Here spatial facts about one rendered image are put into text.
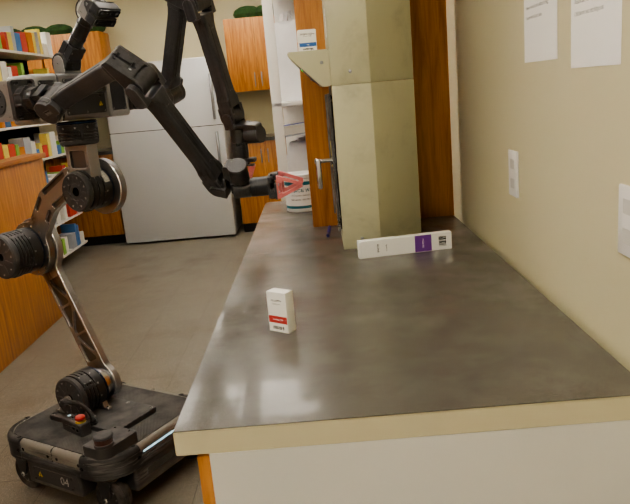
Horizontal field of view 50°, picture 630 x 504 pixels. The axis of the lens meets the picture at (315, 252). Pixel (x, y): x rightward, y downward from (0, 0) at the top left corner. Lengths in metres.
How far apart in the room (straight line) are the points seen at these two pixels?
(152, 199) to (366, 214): 5.25
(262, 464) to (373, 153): 1.13
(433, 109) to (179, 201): 4.95
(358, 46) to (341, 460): 1.23
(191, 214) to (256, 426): 6.08
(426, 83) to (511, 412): 1.49
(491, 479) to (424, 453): 0.11
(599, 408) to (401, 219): 1.12
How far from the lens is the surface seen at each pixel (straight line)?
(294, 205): 2.67
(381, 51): 1.99
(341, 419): 1.01
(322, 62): 1.94
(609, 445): 1.12
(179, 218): 7.07
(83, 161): 2.48
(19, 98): 2.23
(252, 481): 1.06
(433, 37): 2.35
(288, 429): 1.02
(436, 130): 2.35
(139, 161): 7.07
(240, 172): 1.93
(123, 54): 1.89
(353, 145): 1.95
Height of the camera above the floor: 1.41
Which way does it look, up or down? 14 degrees down
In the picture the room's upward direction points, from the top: 5 degrees counter-clockwise
